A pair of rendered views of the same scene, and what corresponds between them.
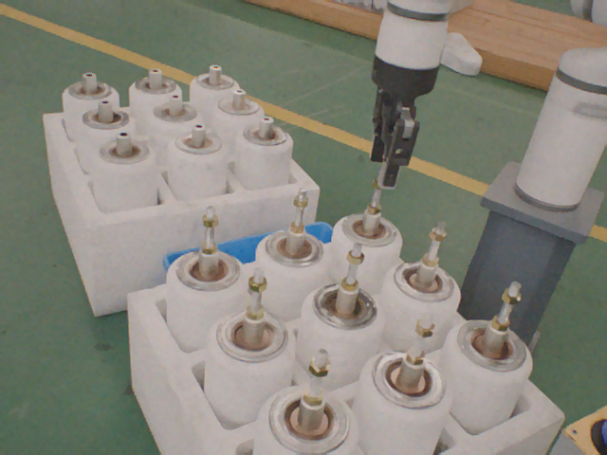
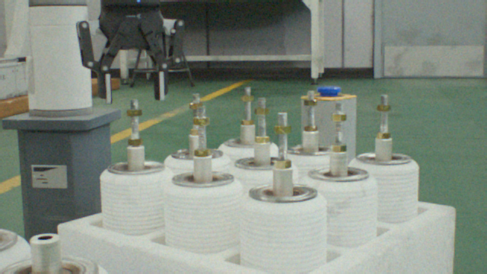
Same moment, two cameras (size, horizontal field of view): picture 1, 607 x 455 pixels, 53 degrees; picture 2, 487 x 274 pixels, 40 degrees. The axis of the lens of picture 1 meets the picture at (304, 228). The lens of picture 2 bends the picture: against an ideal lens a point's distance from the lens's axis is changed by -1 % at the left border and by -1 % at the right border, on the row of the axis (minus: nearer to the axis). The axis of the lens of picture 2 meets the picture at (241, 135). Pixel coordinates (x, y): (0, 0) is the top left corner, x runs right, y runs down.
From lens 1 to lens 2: 1.16 m
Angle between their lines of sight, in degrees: 98
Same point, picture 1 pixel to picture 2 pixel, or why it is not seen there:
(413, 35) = not seen: outside the picture
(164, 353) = (355, 258)
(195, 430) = (406, 235)
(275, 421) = (399, 161)
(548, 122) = (74, 42)
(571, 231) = (117, 111)
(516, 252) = (101, 157)
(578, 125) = not seen: hidden behind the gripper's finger
